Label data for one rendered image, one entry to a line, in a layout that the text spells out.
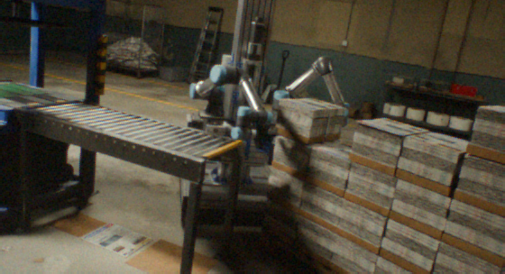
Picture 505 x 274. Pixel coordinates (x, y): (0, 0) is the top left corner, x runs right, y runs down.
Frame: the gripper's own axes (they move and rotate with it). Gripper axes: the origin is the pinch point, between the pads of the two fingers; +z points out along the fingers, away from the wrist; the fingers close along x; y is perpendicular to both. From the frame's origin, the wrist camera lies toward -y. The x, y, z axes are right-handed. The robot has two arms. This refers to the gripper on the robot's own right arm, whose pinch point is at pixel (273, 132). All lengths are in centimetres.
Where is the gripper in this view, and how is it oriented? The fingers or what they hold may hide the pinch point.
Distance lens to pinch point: 269.0
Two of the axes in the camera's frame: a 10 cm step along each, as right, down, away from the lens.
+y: 1.5, -9.6, -2.2
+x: -7.3, -2.6, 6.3
